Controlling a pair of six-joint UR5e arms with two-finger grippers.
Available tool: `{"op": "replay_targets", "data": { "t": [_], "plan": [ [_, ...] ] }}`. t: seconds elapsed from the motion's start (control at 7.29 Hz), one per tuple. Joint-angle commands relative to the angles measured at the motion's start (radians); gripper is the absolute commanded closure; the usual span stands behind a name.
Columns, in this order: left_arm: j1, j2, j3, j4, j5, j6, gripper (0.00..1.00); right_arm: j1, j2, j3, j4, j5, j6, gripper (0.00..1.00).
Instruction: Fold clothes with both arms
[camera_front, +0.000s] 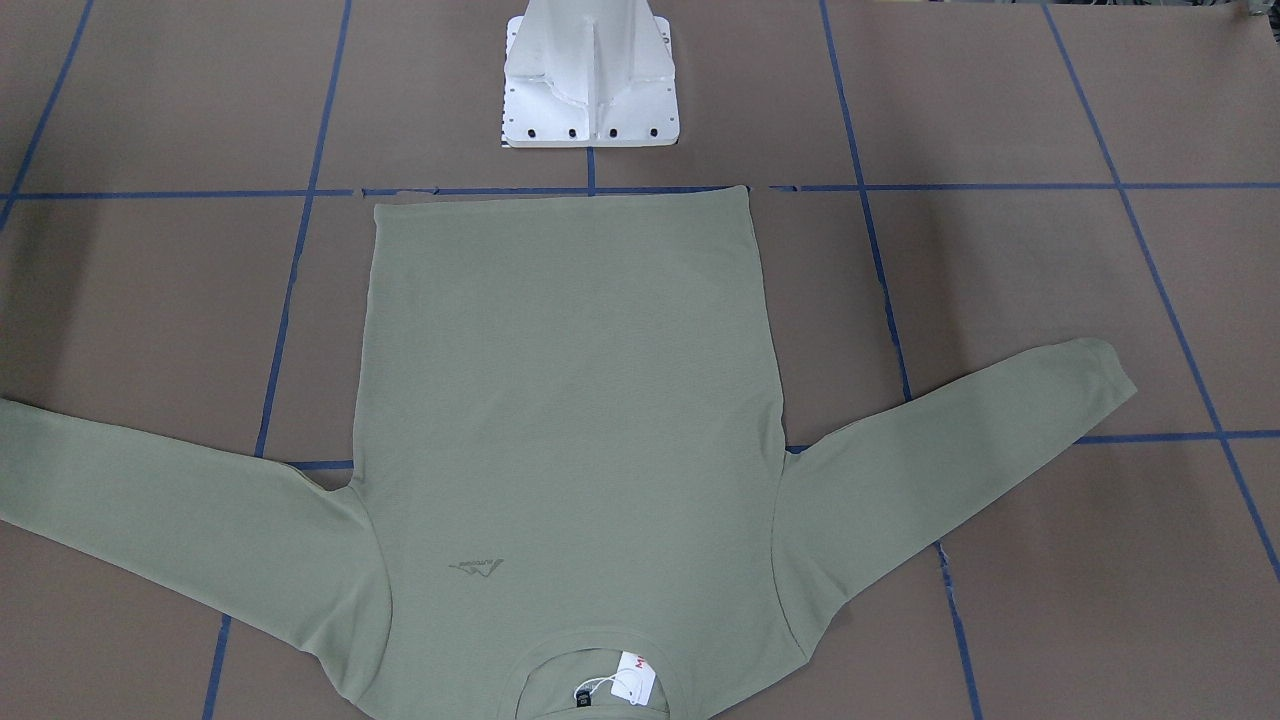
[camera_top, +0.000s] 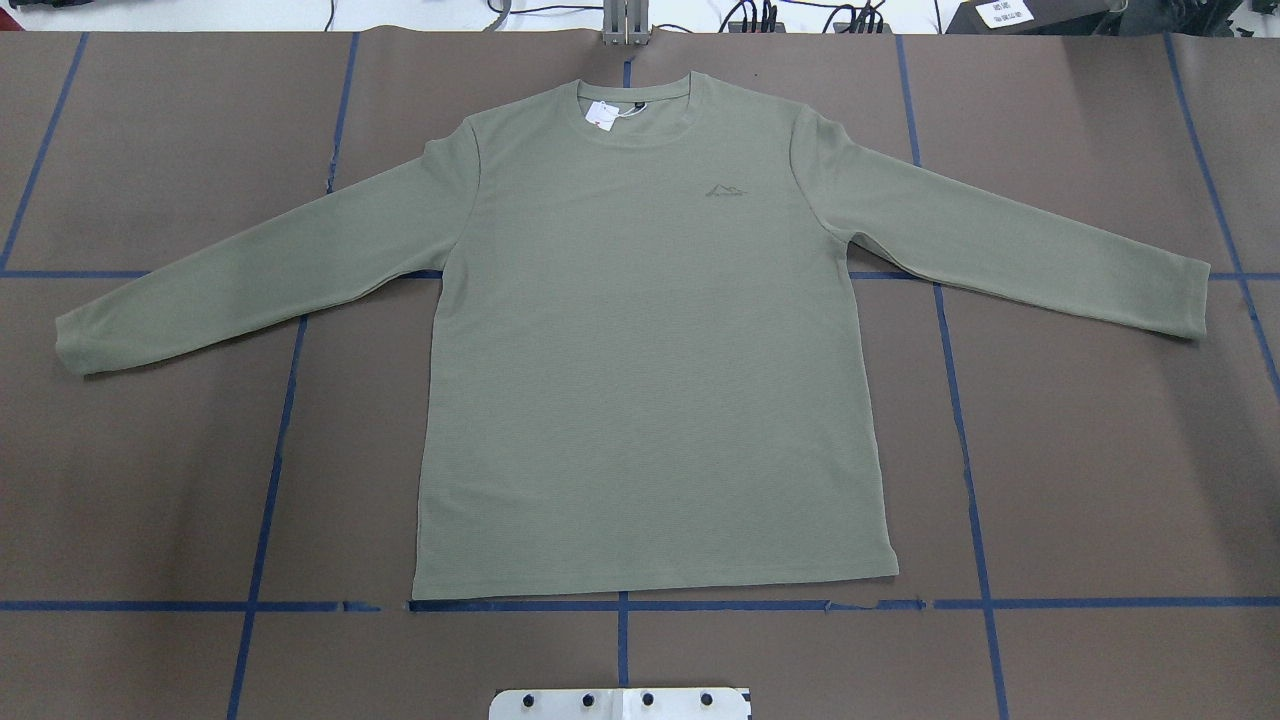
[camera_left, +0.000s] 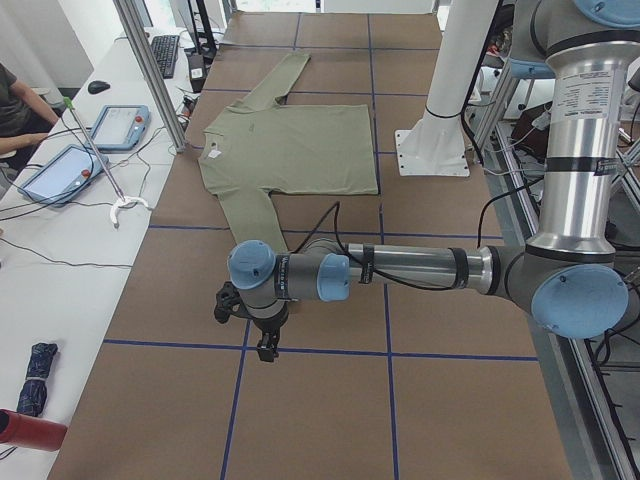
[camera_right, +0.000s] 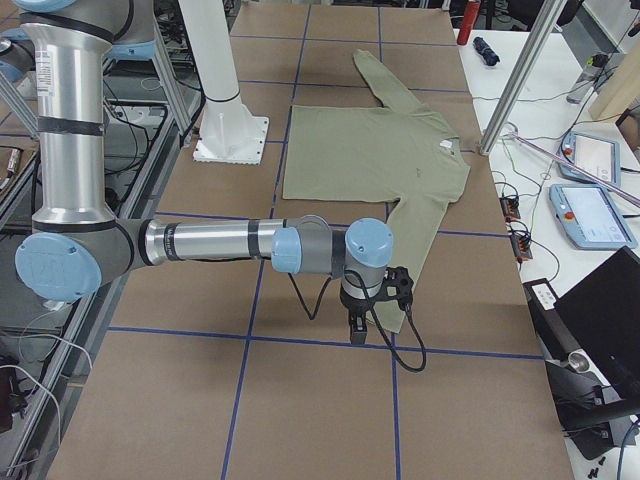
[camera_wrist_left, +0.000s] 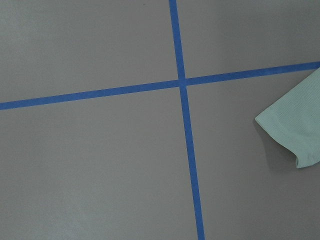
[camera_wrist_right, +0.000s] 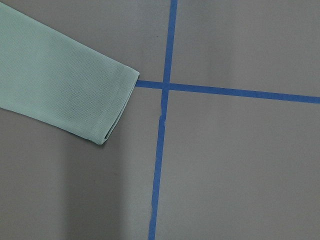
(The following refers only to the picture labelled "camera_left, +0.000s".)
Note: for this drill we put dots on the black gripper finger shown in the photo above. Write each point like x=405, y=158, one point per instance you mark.
x=263, y=352
x=272, y=352

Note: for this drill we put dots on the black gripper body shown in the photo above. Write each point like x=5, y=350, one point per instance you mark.
x=270, y=328

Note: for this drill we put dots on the olive green long-sleeve shirt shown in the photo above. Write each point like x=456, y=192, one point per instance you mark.
x=270, y=146

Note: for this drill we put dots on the folded navy umbrella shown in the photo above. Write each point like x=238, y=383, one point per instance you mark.
x=33, y=394

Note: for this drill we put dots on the red cylinder bottle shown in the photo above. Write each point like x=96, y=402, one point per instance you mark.
x=31, y=432

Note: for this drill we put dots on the far blue teach pendant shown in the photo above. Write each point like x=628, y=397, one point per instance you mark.
x=118, y=128

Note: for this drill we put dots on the blue teach pendant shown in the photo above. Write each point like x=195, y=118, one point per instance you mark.
x=118, y=128
x=64, y=176

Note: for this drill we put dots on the near blue teach pendant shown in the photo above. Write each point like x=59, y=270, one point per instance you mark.
x=64, y=176

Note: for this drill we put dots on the black computer mouse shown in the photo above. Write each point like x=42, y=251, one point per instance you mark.
x=97, y=86

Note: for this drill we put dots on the black keyboard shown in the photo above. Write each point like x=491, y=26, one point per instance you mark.
x=165, y=51

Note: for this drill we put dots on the silver reacher grabber tool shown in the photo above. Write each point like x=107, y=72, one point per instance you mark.
x=122, y=200

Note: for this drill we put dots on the seated person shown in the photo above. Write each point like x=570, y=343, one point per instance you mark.
x=26, y=119

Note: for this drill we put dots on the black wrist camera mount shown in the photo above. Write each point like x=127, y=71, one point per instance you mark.
x=228, y=304

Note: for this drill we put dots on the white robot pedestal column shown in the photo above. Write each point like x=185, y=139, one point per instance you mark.
x=435, y=146

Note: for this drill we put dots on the aluminium frame post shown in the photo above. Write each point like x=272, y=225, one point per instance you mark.
x=133, y=27

